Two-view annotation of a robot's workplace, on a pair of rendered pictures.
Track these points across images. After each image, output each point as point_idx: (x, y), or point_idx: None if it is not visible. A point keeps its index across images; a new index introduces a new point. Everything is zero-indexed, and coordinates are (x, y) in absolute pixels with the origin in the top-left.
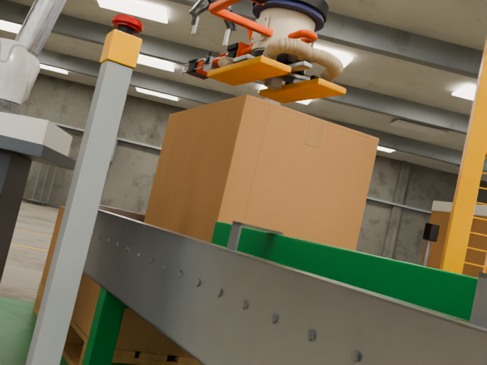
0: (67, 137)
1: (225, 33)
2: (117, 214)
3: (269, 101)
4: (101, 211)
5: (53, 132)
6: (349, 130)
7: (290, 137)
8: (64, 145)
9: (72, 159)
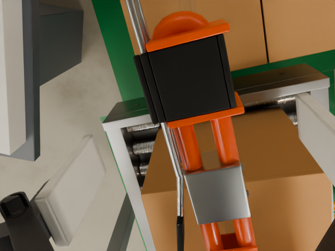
0: (7, 38)
1: (331, 146)
2: (131, 176)
3: None
4: (119, 169)
5: (13, 117)
6: None
7: None
8: (15, 43)
9: (32, 7)
